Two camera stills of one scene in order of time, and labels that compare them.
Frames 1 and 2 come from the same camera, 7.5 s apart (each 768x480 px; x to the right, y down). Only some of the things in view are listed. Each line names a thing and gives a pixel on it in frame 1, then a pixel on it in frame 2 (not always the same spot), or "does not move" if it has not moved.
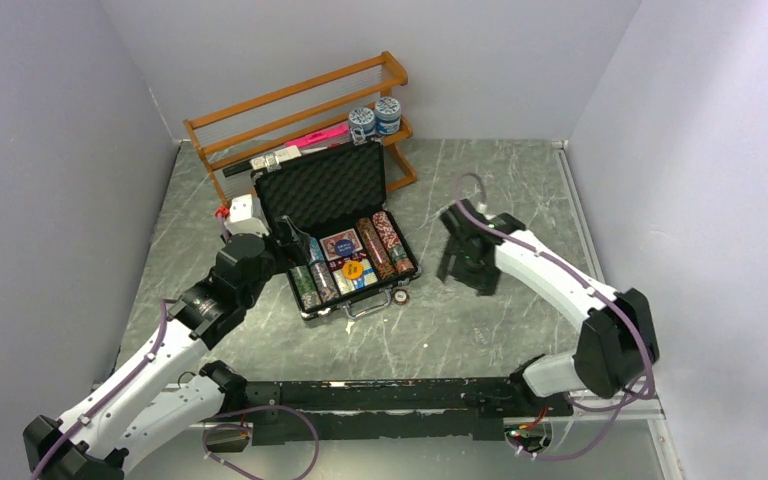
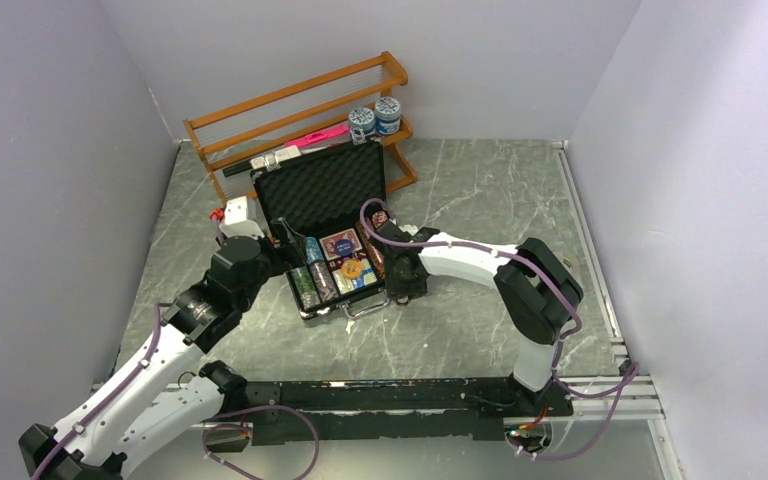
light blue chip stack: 315,253 does not move
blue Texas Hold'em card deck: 347,284 does not move
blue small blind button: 344,247 does not move
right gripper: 485,282 to 417,290
